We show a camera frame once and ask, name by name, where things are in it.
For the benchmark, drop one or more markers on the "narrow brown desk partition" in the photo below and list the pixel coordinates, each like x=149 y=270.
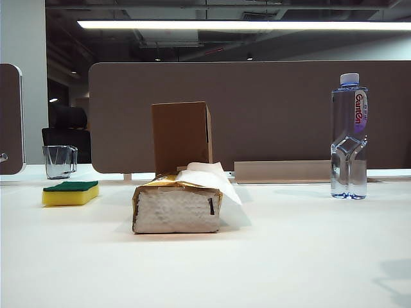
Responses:
x=9 y=122

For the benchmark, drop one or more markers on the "wide brown desk partition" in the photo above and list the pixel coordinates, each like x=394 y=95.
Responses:
x=273 y=112

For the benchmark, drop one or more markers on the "clear glass mug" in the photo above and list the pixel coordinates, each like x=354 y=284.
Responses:
x=59 y=162

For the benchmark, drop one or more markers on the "clear plastic hook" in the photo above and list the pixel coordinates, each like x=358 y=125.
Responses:
x=3 y=157

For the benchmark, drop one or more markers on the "white partition foot bracket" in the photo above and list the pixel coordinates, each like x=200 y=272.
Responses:
x=127 y=176

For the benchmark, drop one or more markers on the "black office chair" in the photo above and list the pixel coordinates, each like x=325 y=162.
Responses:
x=69 y=138

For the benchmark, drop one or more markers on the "white tissue sheet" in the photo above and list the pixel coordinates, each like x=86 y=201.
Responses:
x=208 y=176

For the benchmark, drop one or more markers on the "long ceiling light strip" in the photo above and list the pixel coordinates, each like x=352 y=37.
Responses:
x=224 y=24

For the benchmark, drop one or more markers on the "brown cardboard box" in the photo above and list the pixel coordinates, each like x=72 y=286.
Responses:
x=180 y=134

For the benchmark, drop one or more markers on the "yellow sponge with green scourer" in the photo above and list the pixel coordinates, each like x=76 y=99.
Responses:
x=69 y=195

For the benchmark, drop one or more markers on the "clear plastic water bottle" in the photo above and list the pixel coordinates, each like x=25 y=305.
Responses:
x=348 y=128

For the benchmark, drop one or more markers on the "gold wrapped tissue pack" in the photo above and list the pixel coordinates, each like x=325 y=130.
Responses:
x=175 y=211

